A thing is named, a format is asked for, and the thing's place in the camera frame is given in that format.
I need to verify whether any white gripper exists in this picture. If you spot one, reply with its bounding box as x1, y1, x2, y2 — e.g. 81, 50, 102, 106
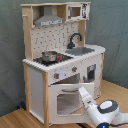
79, 87, 97, 111

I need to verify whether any white oven door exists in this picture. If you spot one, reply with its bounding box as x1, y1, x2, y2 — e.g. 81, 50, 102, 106
48, 82, 96, 117

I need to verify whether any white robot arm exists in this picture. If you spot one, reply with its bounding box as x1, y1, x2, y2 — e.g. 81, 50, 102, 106
79, 87, 128, 128

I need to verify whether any wooden toy kitchen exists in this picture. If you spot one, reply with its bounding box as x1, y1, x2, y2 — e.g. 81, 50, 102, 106
22, 2, 105, 128

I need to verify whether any white cabinet door with dispenser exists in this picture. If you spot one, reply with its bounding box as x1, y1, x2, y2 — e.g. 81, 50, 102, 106
80, 55, 102, 98

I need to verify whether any red right stove knob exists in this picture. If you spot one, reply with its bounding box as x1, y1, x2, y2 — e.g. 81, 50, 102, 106
71, 66, 78, 73

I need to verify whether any red stove knob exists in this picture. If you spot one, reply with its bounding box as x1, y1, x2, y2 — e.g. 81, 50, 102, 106
54, 73, 60, 79
71, 66, 78, 73

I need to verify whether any red left stove knob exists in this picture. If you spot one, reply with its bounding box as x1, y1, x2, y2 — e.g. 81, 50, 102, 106
54, 73, 60, 79

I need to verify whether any grey toy sink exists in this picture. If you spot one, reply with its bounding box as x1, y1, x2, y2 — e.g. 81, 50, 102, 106
66, 47, 94, 56

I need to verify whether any black toy stovetop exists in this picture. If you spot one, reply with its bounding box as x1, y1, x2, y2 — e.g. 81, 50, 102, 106
34, 54, 71, 66

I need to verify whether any black toy faucet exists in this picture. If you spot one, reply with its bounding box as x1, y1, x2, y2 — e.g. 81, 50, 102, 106
66, 32, 83, 50

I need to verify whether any small metal pot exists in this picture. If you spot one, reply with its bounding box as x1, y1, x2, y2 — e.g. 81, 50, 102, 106
42, 51, 57, 62

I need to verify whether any toy microwave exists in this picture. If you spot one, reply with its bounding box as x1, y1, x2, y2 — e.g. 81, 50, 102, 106
67, 3, 90, 21

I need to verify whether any grey range hood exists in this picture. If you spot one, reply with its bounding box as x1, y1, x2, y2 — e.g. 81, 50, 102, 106
34, 6, 64, 27

